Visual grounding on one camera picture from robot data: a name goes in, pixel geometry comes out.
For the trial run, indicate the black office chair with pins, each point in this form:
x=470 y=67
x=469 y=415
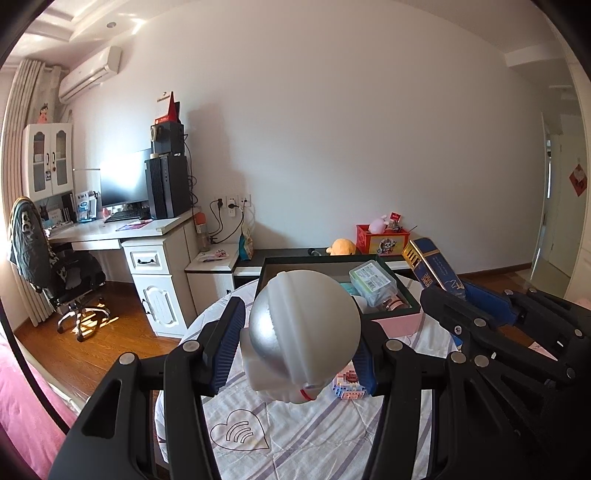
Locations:
x=74 y=281

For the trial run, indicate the black speaker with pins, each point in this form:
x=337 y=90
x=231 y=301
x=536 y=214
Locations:
x=168 y=138

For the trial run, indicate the dark green tray box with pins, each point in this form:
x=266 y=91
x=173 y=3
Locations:
x=323 y=268

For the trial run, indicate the red box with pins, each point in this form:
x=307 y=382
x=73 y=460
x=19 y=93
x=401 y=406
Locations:
x=168 y=110

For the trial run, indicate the snack bags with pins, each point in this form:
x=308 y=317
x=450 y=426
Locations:
x=245 y=244

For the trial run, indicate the small doll figure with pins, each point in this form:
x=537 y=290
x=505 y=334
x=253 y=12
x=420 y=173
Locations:
x=44 y=113

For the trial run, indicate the red door decoration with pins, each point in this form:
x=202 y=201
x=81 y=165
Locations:
x=578 y=177

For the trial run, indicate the orange-capped bottle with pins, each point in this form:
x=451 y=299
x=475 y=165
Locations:
x=202 y=230

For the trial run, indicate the black keyboard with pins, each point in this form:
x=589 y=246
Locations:
x=127 y=217

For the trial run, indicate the clear labelled plastic box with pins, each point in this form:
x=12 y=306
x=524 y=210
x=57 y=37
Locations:
x=371 y=277

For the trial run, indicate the white plastic item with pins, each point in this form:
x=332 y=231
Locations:
x=361 y=302

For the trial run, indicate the red tag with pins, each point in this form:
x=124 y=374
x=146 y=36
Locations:
x=395 y=218

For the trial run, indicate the pink bed sheet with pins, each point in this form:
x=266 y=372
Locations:
x=32 y=401

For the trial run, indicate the white door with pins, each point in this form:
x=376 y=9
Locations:
x=549 y=221

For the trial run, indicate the red toy crate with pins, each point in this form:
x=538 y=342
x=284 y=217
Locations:
x=383 y=244

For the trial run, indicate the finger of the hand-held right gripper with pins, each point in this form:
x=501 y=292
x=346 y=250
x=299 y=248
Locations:
x=489 y=304
x=452 y=309

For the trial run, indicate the dark jacket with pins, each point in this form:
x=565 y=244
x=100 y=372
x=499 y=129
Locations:
x=27 y=240

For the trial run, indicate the white desk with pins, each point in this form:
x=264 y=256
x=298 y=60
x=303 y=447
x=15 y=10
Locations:
x=157 y=277

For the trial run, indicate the black computer tower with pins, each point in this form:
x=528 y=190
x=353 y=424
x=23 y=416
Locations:
x=168 y=187

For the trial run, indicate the pink mouse pad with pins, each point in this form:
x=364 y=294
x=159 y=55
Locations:
x=134 y=225

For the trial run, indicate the rose gold container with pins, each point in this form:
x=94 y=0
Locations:
x=399 y=304

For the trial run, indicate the white silver helmet toy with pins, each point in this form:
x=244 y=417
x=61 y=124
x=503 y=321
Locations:
x=300 y=332

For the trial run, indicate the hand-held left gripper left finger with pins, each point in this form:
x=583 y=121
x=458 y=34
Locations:
x=228 y=341

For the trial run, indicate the dark blue gold box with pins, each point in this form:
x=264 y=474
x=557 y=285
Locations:
x=438 y=265

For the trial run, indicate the teal round case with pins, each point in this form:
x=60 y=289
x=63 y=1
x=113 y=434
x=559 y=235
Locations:
x=348 y=289

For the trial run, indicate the white wall outlet strip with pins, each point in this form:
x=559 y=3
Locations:
x=235 y=201

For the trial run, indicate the black computer monitor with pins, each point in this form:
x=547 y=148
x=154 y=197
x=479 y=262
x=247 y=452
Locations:
x=124 y=180

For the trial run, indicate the colourful block toy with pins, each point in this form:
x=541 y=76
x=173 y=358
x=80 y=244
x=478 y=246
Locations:
x=348 y=387

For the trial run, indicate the pink flat packet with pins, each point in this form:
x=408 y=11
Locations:
x=213 y=254

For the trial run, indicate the white glass-door cabinet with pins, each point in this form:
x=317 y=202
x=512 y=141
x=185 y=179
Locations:
x=46 y=161

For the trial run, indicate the pink plush toy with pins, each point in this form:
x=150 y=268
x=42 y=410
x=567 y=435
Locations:
x=378 y=225

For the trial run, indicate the striped white quilt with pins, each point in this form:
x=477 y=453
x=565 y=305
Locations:
x=286 y=438

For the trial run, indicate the low white black cabinet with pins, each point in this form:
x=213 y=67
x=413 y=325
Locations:
x=210 y=272

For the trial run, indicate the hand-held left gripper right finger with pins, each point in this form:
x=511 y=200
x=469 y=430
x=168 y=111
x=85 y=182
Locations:
x=364 y=364

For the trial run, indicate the blue white desk box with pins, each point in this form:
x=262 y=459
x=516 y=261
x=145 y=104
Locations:
x=87 y=205

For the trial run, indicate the beige curtain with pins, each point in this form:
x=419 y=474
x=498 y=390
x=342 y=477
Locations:
x=18 y=115

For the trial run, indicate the orange plush toy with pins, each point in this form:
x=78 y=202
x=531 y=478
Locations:
x=341 y=247

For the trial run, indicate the white air conditioner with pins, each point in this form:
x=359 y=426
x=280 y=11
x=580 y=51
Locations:
x=87 y=76

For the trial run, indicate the white radiator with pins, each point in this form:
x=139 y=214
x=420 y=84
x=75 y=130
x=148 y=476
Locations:
x=39 y=307

